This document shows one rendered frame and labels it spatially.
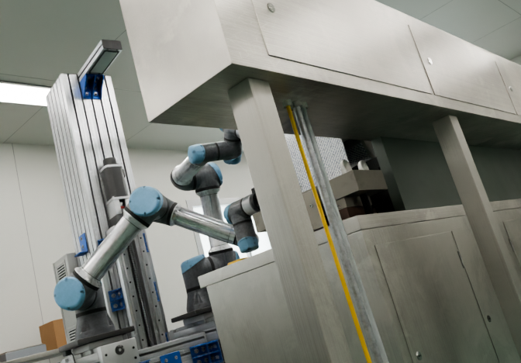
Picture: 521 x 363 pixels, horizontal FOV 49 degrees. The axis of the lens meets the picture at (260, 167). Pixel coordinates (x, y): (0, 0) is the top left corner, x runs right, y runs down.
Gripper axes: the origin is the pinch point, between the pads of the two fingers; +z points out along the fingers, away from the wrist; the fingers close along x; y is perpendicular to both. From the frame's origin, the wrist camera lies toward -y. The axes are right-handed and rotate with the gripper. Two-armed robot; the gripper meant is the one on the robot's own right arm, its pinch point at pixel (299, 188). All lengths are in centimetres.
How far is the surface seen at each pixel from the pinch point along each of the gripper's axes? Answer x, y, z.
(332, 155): -0.2, 5.7, 16.5
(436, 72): 7, 17, 55
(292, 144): -0.3, 15.3, 2.7
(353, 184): -19.9, -10.0, 32.2
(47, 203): 108, 112, -357
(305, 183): -0.2, 1.0, 2.9
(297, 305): -77, -37, 48
